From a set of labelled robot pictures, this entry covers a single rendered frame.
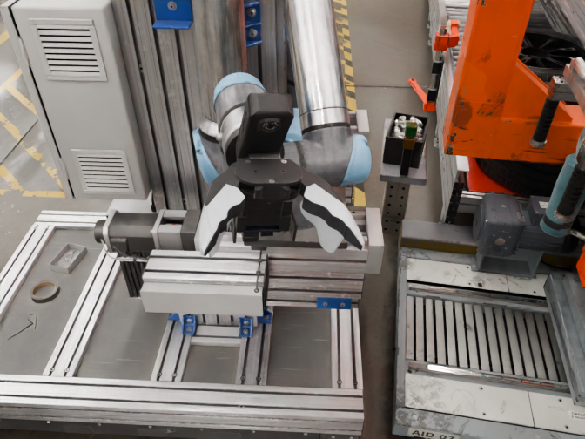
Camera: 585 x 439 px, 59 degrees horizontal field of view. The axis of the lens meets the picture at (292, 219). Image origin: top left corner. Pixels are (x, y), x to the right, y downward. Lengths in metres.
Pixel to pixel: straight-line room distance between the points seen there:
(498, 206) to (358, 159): 1.26
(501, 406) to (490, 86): 1.02
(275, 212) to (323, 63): 0.30
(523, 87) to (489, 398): 1.01
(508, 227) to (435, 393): 0.62
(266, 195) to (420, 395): 1.32
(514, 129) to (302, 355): 1.05
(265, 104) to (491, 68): 1.39
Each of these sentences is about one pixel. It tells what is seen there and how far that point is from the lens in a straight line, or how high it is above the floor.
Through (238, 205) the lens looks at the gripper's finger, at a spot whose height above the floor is 1.24.
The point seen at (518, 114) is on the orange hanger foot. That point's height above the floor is 0.69.
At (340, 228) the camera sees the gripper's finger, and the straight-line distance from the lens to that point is 0.51.
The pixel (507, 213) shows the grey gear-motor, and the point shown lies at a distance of 1.97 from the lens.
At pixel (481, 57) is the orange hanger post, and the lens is 1.83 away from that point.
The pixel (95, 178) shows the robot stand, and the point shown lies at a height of 0.83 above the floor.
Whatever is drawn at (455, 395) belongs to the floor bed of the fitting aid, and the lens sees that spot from 1.81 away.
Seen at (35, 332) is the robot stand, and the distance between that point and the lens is 1.90.
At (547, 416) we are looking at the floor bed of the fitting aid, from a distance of 1.87.
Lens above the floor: 1.56
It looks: 40 degrees down
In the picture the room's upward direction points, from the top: straight up
